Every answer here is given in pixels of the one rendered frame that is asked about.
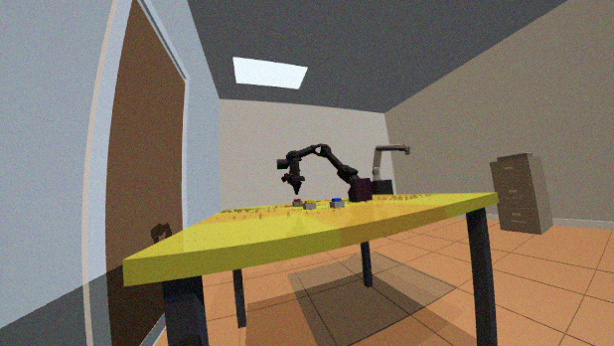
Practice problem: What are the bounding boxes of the yellow button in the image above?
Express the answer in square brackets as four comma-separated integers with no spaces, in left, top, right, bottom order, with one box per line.
[303,200,316,210]

